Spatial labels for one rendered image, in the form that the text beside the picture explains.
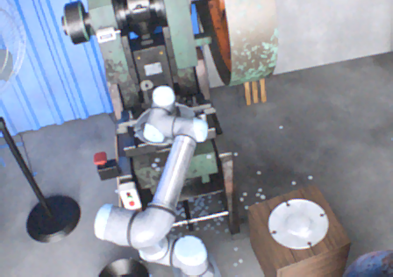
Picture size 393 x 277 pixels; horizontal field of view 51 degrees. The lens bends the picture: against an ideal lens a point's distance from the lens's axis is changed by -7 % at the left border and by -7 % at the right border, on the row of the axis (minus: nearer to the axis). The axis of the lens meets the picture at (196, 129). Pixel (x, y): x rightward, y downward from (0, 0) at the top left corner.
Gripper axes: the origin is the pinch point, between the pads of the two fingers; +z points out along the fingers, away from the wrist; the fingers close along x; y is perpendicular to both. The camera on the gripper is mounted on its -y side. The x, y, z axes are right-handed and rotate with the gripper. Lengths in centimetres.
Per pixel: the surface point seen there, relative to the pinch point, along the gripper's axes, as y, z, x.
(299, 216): 52, 36, -44
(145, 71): -1.7, -8.2, 28.6
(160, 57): 6.4, -13.1, 30.3
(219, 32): 38, 0, 45
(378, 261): 74, 16, -78
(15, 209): -113, 106, 24
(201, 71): 28, 31, 45
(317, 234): 56, 31, -56
